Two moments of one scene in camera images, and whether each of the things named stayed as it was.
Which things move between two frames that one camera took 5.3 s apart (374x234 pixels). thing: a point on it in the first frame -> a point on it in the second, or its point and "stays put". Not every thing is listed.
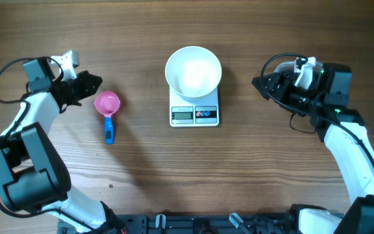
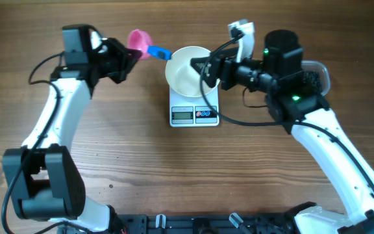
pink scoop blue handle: [107, 103] -> [140, 41]
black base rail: [231, 223] stays put
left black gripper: [85, 78] -> [128, 59]
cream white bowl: [193, 73] stays put
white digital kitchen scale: [193, 112] stays put
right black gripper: [287, 84] -> [227, 62]
